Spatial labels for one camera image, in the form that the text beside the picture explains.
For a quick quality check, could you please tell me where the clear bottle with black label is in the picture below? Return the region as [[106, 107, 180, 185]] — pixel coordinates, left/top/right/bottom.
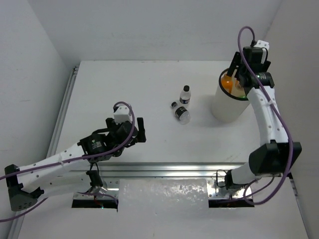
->
[[171, 102, 190, 124]]

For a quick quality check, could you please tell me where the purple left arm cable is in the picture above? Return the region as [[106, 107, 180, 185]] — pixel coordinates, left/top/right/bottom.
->
[[0, 101, 136, 223]]

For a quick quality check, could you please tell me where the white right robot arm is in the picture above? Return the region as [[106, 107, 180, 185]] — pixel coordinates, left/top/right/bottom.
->
[[224, 46, 302, 190]]

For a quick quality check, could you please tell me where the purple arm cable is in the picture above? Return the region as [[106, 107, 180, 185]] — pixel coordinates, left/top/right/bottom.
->
[[0, 101, 136, 223], [238, 26, 294, 205]]

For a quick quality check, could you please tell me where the aluminium frame rail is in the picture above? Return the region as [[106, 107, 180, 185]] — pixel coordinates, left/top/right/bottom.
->
[[19, 63, 300, 200]]

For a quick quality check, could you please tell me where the white foam sheet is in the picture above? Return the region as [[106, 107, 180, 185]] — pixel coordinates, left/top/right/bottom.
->
[[117, 179, 208, 239]]

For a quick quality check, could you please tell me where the white bin with black rim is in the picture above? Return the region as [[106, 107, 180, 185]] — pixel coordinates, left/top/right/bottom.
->
[[211, 68, 250, 123]]

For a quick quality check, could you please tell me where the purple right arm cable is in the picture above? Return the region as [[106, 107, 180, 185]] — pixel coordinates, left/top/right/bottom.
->
[[238, 26, 294, 205]]

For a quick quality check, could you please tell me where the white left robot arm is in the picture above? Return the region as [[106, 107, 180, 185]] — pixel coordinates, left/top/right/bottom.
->
[[4, 118, 146, 212]]

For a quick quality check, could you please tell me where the clear bottle black cap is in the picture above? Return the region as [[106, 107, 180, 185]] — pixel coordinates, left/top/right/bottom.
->
[[179, 85, 191, 106]]

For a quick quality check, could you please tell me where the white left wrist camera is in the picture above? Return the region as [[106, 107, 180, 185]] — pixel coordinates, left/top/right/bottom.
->
[[114, 104, 132, 124]]

